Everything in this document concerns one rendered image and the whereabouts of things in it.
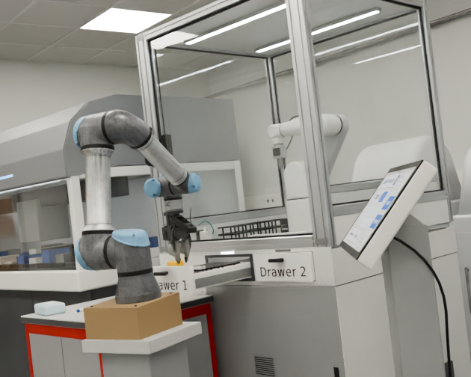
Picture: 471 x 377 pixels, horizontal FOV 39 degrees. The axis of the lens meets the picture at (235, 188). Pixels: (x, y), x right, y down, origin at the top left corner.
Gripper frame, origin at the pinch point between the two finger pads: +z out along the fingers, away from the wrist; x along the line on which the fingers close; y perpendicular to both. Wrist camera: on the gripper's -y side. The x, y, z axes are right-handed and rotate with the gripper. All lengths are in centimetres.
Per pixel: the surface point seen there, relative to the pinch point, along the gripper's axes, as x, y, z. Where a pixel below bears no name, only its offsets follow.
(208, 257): -23.0, 10.7, 2.1
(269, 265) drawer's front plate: -21.3, -26.8, 5.9
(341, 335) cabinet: -24, -56, 32
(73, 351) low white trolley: 36, 31, 31
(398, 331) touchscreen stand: 9, -101, 21
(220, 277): -5.9, -14.6, 7.9
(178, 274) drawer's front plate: 10.7, -9.0, 4.4
